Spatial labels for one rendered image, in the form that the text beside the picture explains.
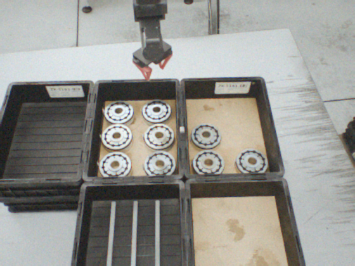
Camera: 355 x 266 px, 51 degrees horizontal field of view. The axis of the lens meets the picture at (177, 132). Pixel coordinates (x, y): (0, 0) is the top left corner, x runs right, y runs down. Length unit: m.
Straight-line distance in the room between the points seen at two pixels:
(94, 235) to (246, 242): 0.45
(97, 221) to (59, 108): 0.47
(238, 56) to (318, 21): 1.56
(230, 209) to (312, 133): 0.54
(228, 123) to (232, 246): 0.44
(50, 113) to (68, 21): 1.79
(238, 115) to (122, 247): 0.61
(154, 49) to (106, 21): 2.13
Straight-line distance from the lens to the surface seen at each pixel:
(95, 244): 1.14
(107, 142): 1.26
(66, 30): 3.07
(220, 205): 1.17
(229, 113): 1.36
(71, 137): 1.34
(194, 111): 1.35
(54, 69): 1.76
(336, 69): 2.87
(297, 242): 1.07
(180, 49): 1.76
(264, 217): 1.17
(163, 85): 1.33
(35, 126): 1.40
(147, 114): 1.31
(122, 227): 1.15
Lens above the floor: 1.90
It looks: 56 degrees down
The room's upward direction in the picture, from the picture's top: straight up
